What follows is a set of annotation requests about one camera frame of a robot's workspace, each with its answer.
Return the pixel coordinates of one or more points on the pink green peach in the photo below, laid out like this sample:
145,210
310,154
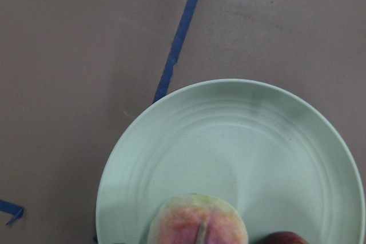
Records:
197,218

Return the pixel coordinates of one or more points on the green plate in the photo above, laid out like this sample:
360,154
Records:
265,151

